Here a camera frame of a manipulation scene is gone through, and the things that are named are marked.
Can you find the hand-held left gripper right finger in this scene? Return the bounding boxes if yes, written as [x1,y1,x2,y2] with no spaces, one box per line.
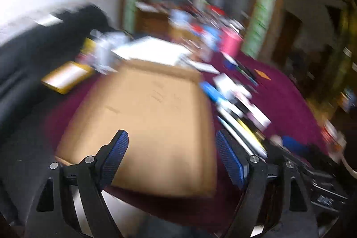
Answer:
[215,130,318,238]

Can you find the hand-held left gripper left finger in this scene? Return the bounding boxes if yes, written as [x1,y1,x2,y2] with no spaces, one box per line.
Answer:
[25,129,129,238]

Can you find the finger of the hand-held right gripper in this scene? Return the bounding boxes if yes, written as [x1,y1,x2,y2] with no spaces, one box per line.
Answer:
[280,135,313,156]

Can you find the shallow cardboard box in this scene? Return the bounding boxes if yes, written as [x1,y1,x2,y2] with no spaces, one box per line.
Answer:
[56,59,218,198]

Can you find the maroon tablecloth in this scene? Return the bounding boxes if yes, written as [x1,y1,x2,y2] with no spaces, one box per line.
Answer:
[42,51,330,227]

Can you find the small blue box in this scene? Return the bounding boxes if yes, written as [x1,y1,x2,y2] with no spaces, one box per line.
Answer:
[224,55,238,70]

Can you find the white paper bag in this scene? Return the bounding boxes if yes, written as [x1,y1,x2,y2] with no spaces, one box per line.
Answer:
[95,32,129,74]

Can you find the white paper sheet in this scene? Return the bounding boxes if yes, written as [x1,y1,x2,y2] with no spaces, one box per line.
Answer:
[112,36,193,66]

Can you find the pink knitted cup sleeve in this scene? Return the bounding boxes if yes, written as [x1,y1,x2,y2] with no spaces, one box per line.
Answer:
[220,30,243,57]

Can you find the yellow packet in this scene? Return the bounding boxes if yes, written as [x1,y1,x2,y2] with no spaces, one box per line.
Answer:
[83,37,97,54]

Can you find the black leather sofa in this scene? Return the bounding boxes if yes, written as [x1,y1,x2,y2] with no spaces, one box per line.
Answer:
[0,4,118,227]

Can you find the brown wooden cabinet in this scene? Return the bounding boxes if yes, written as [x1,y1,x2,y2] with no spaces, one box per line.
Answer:
[137,4,173,38]

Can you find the white paper tag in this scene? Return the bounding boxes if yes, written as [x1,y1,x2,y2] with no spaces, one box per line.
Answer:
[36,13,63,27]

